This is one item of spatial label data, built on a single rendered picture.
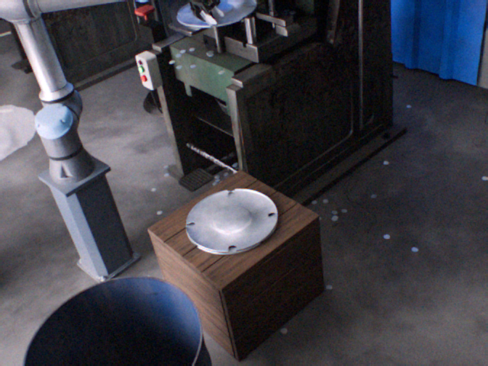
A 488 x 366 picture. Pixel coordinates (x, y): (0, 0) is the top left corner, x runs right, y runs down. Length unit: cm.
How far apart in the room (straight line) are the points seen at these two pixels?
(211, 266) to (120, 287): 28
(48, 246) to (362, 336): 133
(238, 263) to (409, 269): 70
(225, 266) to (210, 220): 20
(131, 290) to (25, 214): 125
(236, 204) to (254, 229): 14
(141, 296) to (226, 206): 45
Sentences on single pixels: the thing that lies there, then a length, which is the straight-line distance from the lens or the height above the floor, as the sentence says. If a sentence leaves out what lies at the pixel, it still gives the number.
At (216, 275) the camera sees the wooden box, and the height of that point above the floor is 35.
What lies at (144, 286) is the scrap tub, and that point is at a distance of 154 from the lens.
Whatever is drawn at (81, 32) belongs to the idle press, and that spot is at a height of 30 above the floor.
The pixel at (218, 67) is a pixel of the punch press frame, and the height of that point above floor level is 64.
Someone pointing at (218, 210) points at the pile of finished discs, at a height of 37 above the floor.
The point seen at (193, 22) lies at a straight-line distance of 207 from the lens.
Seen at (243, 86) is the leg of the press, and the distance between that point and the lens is 193.
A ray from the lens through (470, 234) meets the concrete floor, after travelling 225.
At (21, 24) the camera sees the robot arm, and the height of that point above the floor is 94.
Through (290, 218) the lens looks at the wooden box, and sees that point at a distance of 177.
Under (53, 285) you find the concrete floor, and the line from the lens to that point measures 232.
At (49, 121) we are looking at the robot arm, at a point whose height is 67.
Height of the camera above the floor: 153
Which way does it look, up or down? 38 degrees down
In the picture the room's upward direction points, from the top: 10 degrees counter-clockwise
